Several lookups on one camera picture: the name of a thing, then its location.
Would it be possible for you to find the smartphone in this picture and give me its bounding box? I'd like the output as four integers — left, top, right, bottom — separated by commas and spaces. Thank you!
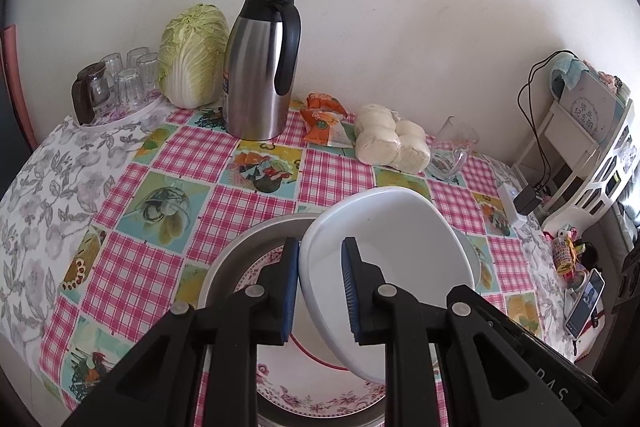
564, 269, 606, 339

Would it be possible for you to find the orange snack bag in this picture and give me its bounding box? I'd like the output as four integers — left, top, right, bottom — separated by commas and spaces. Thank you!
300, 109, 358, 148
306, 93, 348, 118

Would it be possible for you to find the glass teapot with brown handle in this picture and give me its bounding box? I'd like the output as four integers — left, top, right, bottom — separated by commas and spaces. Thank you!
71, 62, 113, 125

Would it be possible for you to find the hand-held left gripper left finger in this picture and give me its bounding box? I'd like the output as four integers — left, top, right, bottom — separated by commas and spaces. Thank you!
62, 237, 302, 427

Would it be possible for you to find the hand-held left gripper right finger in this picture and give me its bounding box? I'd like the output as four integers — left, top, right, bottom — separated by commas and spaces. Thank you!
341, 237, 568, 427

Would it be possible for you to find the white red-rimmed bowl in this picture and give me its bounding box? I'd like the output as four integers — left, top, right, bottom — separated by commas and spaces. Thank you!
290, 302, 351, 370

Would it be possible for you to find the grey floral tablecloth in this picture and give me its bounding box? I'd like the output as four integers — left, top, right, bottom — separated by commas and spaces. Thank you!
0, 104, 618, 413

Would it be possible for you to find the teal cloth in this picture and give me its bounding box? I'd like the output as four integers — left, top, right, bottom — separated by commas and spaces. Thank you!
550, 54, 591, 98

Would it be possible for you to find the clear glass pitcher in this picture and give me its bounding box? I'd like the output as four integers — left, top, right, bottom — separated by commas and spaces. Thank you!
429, 116, 481, 180

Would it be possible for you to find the black charger cable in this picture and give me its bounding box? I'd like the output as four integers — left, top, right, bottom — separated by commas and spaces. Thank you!
516, 52, 566, 195

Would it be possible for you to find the white cup tray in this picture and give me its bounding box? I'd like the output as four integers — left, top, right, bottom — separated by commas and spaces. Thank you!
75, 89, 173, 130

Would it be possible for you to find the black charger adapter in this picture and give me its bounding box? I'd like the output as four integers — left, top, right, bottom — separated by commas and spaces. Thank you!
515, 184, 543, 215

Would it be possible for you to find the white power adapter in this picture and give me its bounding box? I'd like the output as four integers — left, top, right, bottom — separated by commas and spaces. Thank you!
496, 182, 528, 228

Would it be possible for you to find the pink floral plate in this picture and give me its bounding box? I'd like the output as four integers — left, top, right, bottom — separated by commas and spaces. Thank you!
232, 244, 441, 418

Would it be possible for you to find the clear glass cup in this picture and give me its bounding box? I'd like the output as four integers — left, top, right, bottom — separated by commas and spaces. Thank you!
100, 53, 125, 80
136, 53, 161, 95
126, 47, 151, 72
114, 69, 146, 108

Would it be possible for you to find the napa cabbage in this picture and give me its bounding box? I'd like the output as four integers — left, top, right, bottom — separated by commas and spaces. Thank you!
158, 3, 230, 109

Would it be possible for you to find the round metal basin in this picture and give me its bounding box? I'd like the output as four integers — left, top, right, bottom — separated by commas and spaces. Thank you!
197, 213, 446, 427

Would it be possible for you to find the bag of steamed buns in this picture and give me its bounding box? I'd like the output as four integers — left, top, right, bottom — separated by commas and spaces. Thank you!
354, 103, 432, 172

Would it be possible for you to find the white printed card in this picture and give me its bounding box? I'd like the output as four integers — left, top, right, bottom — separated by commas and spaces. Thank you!
559, 69, 621, 140

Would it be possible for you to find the stainless steel thermos jug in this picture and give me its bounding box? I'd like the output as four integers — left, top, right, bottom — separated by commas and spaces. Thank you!
222, 0, 302, 141

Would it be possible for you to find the pink pipe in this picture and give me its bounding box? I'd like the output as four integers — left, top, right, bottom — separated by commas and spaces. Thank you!
0, 24, 38, 150

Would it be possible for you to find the white desktop rack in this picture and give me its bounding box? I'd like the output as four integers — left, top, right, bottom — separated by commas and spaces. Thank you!
512, 52, 640, 233

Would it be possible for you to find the pink checkered tablecloth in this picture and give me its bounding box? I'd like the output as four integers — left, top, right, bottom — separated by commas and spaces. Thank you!
37, 99, 543, 427

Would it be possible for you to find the white bowl with red print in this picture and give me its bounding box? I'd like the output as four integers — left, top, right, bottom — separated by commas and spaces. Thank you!
298, 187, 482, 385

